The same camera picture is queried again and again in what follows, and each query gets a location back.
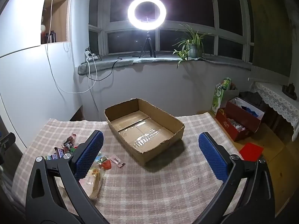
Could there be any black cable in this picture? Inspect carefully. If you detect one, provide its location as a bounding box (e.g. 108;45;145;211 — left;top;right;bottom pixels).
86;48;141;81

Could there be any white window frame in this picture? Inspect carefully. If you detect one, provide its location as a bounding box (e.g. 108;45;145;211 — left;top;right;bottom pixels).
89;0;255;63

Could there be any potted spider plant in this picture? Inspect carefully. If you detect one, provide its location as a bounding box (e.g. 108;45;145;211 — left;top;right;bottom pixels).
172;23;212;69

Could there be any white cable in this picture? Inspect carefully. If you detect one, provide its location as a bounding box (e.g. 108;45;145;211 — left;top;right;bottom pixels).
45;0;98;94
89;61;104;123

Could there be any cardboard box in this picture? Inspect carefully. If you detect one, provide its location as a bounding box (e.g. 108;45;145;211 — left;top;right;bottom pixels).
104;98;185;167

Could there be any small pink packet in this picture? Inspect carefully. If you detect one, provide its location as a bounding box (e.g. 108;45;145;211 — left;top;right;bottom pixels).
110;155;125;168

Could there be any checked tablecloth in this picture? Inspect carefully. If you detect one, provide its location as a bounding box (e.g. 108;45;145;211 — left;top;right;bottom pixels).
12;113;248;224

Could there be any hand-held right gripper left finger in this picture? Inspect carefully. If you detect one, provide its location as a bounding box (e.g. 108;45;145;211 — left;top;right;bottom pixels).
26;130;110;224

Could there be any red strawberry print packet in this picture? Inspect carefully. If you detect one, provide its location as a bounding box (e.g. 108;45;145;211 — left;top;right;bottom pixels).
97;155;112;169

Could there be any long brown chocolate bar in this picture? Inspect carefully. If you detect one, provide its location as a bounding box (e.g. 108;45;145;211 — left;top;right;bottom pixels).
54;147;70;157

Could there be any open red box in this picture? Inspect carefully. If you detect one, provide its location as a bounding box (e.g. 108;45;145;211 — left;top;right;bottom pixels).
215;97;265;141

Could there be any white ring light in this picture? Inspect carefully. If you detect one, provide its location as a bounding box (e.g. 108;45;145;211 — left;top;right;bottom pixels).
127;0;167;31

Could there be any sliced bread packet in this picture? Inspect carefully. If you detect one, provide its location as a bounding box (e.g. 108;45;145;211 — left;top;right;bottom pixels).
79;161;105;200

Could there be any olive curtain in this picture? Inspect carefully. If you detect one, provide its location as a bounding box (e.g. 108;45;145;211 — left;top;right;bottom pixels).
245;0;299;75

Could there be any white power strip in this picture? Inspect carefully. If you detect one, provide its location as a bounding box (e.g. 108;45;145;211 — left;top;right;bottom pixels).
84;50;98;62

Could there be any grey windowsill cloth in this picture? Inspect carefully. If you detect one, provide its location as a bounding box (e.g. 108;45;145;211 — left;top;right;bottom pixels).
77;54;254;76

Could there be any dark figurine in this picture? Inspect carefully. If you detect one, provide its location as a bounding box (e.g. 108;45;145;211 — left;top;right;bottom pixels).
282;83;296;95

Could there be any wooden shelf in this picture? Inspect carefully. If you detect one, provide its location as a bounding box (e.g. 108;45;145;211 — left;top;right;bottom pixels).
41;0;70;45

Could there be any dark bottle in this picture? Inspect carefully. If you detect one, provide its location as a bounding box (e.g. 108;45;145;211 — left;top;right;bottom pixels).
45;30;56;43

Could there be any flat red lid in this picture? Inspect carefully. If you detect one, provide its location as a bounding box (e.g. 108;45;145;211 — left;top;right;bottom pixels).
239;143;264;162

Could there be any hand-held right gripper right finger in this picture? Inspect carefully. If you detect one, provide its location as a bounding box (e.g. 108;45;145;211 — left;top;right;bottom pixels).
198;132;276;224

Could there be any green carton box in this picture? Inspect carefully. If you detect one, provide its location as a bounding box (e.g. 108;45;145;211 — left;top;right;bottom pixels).
211;78;240;116

